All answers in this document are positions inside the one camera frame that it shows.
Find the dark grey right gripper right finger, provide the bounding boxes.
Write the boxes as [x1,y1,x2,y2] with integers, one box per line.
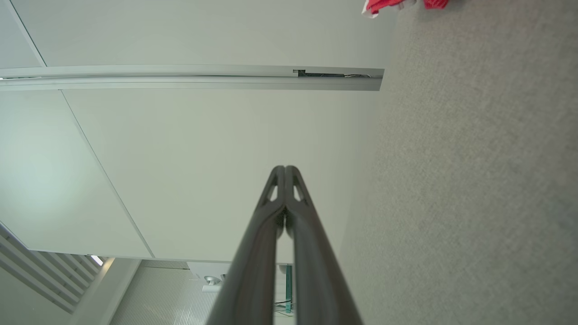
[284,165,364,325]

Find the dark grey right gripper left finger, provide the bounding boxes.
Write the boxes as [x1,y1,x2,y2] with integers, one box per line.
[205,165,286,325]

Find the red Bulls shorts white band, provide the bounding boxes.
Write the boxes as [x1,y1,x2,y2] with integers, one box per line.
[361,0,418,19]

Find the grey fabric sofa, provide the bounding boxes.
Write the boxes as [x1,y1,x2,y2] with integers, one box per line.
[336,0,578,325]

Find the white slatted panel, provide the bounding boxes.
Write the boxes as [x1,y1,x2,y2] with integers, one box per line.
[0,221,105,314]

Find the teal vertical post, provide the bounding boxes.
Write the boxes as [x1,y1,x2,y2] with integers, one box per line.
[284,265,293,313]

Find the grey aluminium partition post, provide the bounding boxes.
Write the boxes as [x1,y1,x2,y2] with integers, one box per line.
[0,64,385,92]

